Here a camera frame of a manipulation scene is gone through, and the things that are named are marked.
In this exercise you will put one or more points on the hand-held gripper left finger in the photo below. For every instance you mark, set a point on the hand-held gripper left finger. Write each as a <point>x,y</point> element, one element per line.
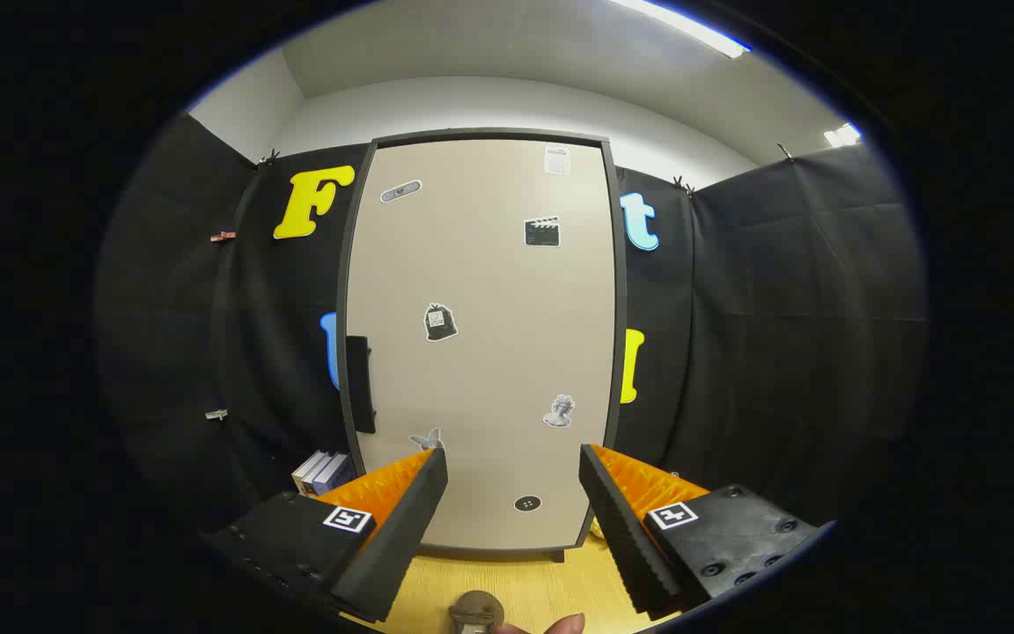
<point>401,528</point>

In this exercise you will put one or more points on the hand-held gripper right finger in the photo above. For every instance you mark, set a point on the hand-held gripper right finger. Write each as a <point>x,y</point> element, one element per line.
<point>626,528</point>

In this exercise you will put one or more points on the brown shoe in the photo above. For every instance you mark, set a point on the brown shoe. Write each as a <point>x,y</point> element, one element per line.
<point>474,609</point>

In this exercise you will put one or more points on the grey shoe cabinet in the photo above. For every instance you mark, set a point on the grey shoe cabinet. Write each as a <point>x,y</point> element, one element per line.
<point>621,299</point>

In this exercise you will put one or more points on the beige shoe cabinet door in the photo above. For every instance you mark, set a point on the beige shoe cabinet door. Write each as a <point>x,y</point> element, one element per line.
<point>489,264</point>

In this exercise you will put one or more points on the blue book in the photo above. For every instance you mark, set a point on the blue book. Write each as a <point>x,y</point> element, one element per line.
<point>335,473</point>

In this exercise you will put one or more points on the black backdrop cloth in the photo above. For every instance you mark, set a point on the black backdrop cloth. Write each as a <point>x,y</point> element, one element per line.
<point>780,308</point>

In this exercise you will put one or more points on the small ceiling light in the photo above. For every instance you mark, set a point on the small ceiling light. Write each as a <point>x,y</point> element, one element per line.
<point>842,135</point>

